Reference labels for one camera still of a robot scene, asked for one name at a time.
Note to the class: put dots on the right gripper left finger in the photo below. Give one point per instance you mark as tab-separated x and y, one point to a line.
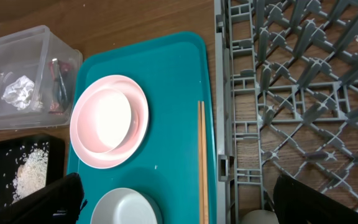
59	202

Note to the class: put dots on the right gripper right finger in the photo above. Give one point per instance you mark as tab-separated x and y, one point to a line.
295	202

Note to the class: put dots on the white paper cup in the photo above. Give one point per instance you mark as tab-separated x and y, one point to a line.
260	217

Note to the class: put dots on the rice and food scraps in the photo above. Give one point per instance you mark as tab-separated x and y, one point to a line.
23	171

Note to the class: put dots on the grey bowl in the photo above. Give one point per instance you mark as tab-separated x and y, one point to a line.
126	206

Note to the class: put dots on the wooden chopstick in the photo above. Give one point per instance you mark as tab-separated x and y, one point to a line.
204	164
200	167

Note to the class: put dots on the pink bowl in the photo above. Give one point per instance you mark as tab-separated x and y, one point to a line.
101	120

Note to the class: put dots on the red snack wrapper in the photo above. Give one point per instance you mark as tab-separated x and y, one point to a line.
61	91

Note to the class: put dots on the pink plate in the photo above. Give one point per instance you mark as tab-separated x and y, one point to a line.
136	134

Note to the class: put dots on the white napkin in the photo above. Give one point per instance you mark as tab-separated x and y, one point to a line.
19	93

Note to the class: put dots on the black waste tray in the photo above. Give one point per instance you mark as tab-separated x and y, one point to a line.
56	158

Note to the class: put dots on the grey dishwasher rack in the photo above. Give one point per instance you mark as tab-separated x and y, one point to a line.
286	101

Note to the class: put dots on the clear plastic bin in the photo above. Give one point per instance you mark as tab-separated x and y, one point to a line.
37	79

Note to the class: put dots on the teal plastic tray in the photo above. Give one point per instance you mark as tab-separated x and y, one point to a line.
173	73

